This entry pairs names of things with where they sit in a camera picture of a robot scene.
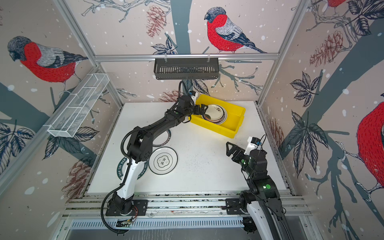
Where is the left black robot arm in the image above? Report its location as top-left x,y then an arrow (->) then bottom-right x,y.
107,95 -> 208,215

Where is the left black corrugated cable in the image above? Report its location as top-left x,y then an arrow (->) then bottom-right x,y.
100,80 -> 187,235

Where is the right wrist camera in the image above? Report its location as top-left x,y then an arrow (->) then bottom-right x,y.
245,137 -> 262,155

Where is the black wall basket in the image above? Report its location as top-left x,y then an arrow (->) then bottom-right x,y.
154,58 -> 220,80

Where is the aluminium mounting rail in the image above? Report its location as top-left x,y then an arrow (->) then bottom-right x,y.
63,193 -> 312,218

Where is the white wire mesh shelf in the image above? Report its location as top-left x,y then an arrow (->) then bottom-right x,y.
48,73 -> 110,138

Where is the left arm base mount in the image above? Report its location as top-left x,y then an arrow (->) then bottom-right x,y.
106,200 -> 149,217

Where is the yellow plastic bin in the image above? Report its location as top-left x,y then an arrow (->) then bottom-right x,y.
191,95 -> 246,139

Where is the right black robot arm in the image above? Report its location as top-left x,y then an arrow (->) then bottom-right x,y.
225,138 -> 294,240

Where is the green red rimmed white plate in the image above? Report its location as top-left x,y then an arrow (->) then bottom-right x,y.
211,105 -> 228,125

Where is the cream plate with dark patch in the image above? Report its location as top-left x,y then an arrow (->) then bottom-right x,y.
204,105 -> 225,122

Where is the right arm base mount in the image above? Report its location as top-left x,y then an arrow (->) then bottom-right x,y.
225,198 -> 249,215

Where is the green lettered plate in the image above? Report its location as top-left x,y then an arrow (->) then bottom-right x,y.
117,157 -> 148,180

